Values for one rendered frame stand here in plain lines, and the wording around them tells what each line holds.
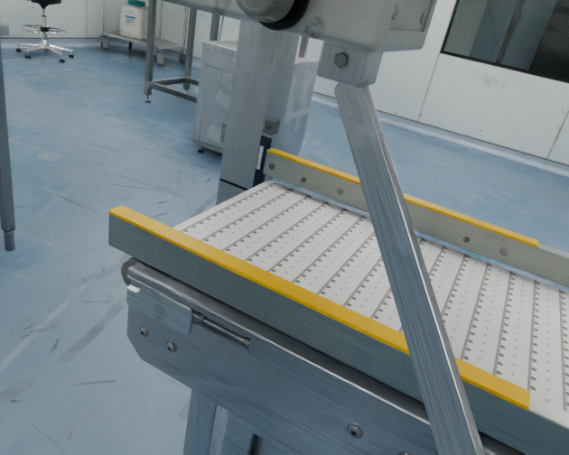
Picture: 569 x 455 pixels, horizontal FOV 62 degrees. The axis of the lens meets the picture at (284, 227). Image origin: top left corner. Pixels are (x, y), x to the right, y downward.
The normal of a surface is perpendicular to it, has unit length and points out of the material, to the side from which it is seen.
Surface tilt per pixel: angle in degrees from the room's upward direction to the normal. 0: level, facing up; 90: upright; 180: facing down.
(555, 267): 90
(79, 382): 0
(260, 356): 90
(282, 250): 0
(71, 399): 0
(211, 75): 90
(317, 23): 90
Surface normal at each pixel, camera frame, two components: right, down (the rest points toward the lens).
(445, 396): -0.85, 0.03
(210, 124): -0.44, 0.33
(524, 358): 0.18, -0.87
